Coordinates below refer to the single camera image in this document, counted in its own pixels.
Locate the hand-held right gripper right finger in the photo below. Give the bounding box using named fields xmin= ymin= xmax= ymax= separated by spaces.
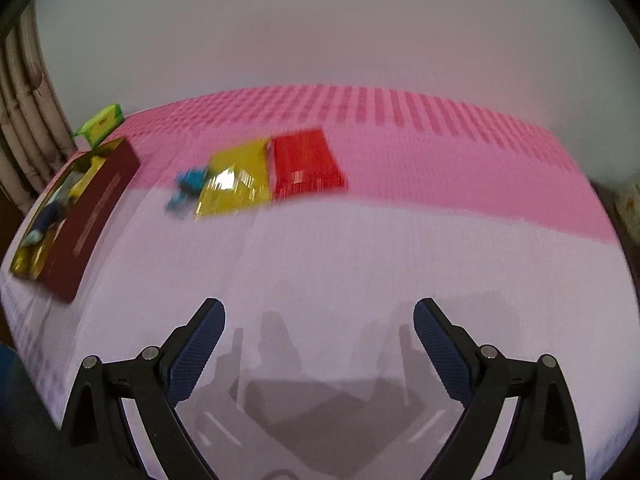
xmin=413 ymin=298 xmax=586 ymax=480

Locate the blue and white snack box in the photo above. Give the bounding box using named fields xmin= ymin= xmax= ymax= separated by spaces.
xmin=21 ymin=200 xmax=68 ymax=252

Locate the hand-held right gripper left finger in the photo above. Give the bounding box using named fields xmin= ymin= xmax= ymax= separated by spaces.
xmin=60 ymin=298 xmax=227 ymax=480

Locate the small blue snack packet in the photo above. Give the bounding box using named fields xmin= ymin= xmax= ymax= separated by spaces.
xmin=165 ymin=166 xmax=210 ymax=218

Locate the beige printed curtain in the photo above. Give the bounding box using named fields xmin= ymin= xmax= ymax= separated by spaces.
xmin=0 ymin=5 xmax=78 ymax=216

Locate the red box with gold inside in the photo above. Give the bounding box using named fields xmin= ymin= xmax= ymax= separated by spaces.
xmin=10 ymin=136 xmax=141 ymax=303

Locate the yellow snack packet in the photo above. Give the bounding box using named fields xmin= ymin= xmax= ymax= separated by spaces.
xmin=195 ymin=139 xmax=275 ymax=221

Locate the pink checked tablecloth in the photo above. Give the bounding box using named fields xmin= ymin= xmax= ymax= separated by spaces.
xmin=0 ymin=84 xmax=638 ymax=480

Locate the green carton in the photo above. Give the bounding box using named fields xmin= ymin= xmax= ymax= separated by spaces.
xmin=74 ymin=104 xmax=125 ymax=147

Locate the red snack packet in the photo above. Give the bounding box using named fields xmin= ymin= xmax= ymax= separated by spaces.
xmin=270 ymin=129 xmax=349 ymax=200

